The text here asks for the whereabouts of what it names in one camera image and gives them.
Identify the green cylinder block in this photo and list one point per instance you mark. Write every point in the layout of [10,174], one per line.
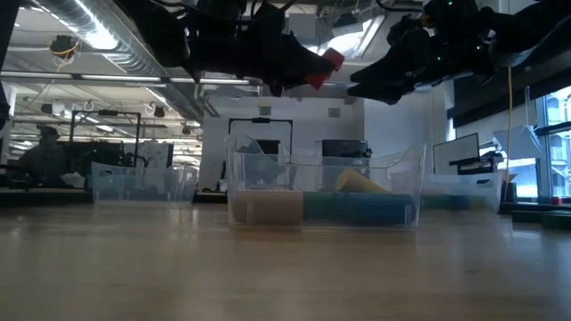
[328,207]

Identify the black monitor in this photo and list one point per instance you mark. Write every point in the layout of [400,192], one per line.
[345,148]

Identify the green plank block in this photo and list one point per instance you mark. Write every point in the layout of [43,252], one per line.
[557,221]

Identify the white hanging sheet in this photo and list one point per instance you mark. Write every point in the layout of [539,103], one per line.
[519,142]

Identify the person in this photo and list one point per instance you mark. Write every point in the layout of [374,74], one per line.
[47,162]

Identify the clear plastic bin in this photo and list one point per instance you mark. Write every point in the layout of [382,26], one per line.
[250,156]
[468,185]
[143,185]

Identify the green arch block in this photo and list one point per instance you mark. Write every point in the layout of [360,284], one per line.
[446,203]

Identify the red cylinder block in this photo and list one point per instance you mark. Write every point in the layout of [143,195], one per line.
[333,57]

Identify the white screen monitor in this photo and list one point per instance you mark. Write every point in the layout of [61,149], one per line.
[455,153]

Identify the grey wall plate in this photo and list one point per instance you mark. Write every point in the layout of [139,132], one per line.
[265,110]
[334,112]

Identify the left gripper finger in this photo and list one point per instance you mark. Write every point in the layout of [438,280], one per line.
[308,67]

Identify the natural wood cylinder block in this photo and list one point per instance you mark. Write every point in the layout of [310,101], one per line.
[267,207]

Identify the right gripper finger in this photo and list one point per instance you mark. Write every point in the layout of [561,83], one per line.
[383,84]

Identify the ceiling light strip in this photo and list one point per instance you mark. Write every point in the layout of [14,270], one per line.
[120,78]

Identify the white board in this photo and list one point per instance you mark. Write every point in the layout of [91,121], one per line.
[154,153]

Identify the silver ventilation duct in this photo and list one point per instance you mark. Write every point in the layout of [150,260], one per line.
[129,58]

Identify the blue cylinder block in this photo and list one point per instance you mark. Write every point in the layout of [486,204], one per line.
[383,209]

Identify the black aluminium table frame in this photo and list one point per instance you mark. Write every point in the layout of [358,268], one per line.
[44,198]

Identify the yellow cylinder block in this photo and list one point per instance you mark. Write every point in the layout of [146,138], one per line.
[357,183]

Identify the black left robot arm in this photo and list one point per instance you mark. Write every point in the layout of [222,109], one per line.
[169,31]

